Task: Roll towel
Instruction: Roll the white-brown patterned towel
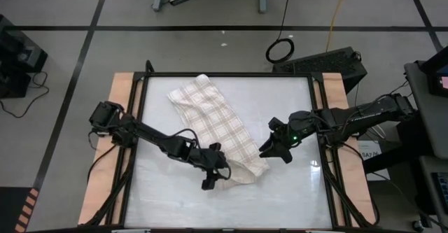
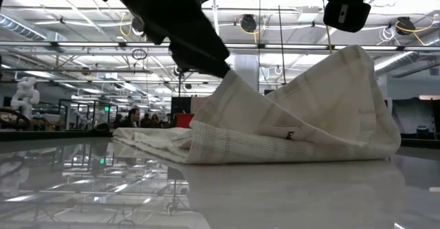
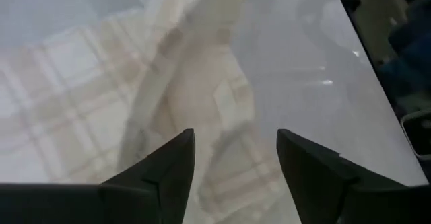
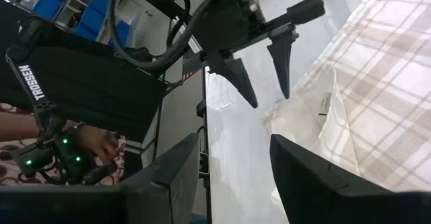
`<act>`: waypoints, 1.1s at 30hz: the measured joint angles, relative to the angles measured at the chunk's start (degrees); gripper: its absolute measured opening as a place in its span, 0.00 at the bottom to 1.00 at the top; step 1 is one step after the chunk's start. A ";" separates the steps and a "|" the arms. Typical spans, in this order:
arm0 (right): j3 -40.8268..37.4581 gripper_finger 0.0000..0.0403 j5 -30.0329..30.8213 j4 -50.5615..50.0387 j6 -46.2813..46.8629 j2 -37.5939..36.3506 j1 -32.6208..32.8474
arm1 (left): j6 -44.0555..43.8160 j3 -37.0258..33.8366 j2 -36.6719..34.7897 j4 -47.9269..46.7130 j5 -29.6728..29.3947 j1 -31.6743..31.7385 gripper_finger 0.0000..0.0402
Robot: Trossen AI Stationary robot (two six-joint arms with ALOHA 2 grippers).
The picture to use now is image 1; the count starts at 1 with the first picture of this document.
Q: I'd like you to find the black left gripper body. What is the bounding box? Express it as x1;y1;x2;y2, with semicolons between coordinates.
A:
188;145;229;174

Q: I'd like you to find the black equipment box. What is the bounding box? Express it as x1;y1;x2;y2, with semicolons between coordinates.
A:
0;14;49;99

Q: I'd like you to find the grey desk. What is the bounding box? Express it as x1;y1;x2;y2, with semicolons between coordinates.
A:
418;155;448;227
404;60;448;160

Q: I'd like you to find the black orange striped mat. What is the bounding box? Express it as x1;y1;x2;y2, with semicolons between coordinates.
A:
0;186;41;233

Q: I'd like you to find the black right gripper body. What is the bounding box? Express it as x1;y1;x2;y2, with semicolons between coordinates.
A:
272;112;316;149

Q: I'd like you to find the yellow hanging cable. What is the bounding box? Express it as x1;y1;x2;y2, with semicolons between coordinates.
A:
325;0;352;53

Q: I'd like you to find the white plaid kitchen towel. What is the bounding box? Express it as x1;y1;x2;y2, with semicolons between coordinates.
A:
167;73;270;185

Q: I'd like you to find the black table frame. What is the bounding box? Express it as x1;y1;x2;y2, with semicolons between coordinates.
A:
83;71;381;231

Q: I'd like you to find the black monitor pink screen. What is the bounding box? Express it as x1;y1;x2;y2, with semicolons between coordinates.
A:
419;45;448;98

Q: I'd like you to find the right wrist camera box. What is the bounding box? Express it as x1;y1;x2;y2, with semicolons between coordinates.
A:
267;116;286;133

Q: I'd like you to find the white paper label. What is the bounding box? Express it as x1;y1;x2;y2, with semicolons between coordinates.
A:
356;140;383;162

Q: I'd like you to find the black hanging cable with coil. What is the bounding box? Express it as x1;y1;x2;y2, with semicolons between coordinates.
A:
265;0;296;65

